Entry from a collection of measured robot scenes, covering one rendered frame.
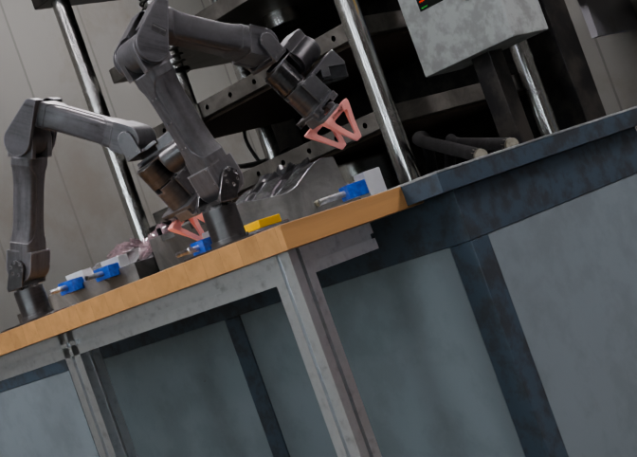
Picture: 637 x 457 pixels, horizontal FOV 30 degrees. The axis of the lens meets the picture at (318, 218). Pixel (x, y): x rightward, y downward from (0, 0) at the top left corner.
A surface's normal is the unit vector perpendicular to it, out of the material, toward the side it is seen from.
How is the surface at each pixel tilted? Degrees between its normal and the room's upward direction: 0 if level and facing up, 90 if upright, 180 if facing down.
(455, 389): 90
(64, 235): 90
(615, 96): 90
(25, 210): 91
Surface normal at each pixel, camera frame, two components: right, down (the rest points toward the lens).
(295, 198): 0.66, -0.26
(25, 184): -0.35, 0.21
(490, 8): -0.67, 0.22
